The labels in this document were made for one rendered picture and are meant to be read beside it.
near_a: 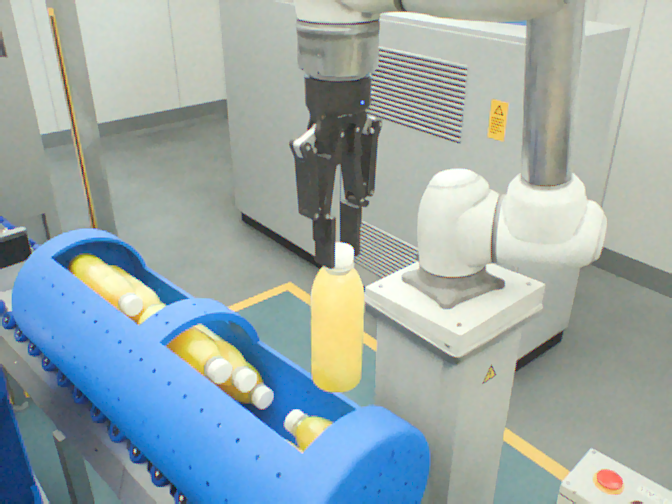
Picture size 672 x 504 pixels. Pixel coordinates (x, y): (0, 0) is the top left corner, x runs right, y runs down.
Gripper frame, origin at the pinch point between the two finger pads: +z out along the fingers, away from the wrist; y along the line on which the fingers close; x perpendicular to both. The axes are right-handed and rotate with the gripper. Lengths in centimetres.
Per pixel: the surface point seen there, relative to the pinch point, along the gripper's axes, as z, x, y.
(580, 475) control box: 37, 29, -22
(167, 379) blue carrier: 27.3, -22.0, 14.9
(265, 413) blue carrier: 47, -23, -4
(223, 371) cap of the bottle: 30.9, -21.1, 5.3
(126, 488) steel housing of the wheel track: 61, -38, 19
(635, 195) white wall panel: 98, -55, -280
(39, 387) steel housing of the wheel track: 60, -77, 19
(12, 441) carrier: 74, -81, 26
